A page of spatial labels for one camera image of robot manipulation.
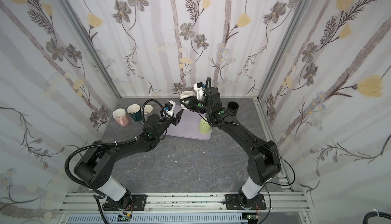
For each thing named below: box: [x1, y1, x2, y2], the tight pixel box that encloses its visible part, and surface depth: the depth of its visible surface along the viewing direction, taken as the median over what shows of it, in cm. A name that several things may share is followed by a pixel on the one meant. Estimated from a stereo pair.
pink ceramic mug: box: [112, 107, 131, 127], surface depth 100 cm
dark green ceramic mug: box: [126, 103, 143, 122], surface depth 101 cm
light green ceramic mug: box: [199, 117, 211, 135], surface depth 99 cm
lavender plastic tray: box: [162, 104, 213, 142], surface depth 100 cm
